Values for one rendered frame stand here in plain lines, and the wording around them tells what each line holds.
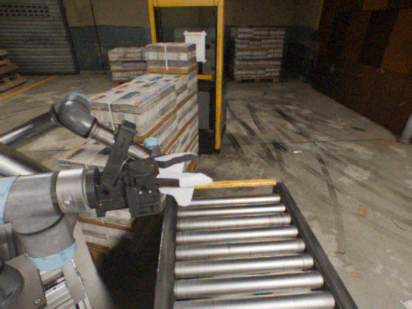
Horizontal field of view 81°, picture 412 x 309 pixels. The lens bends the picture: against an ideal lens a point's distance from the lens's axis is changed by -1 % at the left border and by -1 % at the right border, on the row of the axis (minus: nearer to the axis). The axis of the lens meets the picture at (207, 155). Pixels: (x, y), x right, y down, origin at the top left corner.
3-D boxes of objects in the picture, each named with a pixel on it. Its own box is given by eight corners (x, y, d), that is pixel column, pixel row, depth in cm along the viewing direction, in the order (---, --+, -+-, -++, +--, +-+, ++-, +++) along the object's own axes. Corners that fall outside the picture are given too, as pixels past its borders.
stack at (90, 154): (90, 261, 169) (54, 158, 129) (158, 172, 268) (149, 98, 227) (141, 274, 161) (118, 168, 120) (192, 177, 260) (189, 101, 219)
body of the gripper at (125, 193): (161, 193, 51) (100, 201, 48) (157, 154, 47) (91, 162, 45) (164, 213, 44) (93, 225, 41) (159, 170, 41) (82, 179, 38)
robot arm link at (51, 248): (85, 227, 55) (72, 189, 50) (74, 271, 46) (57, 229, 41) (47, 234, 54) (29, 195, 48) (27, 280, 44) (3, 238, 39)
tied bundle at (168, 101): (115, 121, 178) (108, 89, 166) (135, 108, 202) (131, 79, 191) (162, 125, 169) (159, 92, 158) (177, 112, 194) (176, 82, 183)
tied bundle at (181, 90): (134, 108, 202) (130, 80, 191) (149, 98, 227) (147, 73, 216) (177, 112, 194) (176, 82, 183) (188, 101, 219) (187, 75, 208)
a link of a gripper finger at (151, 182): (185, 179, 43) (140, 176, 45) (185, 171, 42) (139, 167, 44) (176, 193, 39) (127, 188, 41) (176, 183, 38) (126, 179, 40)
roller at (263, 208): (175, 214, 104) (174, 205, 101) (282, 208, 107) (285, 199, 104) (174, 223, 99) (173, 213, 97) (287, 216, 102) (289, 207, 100)
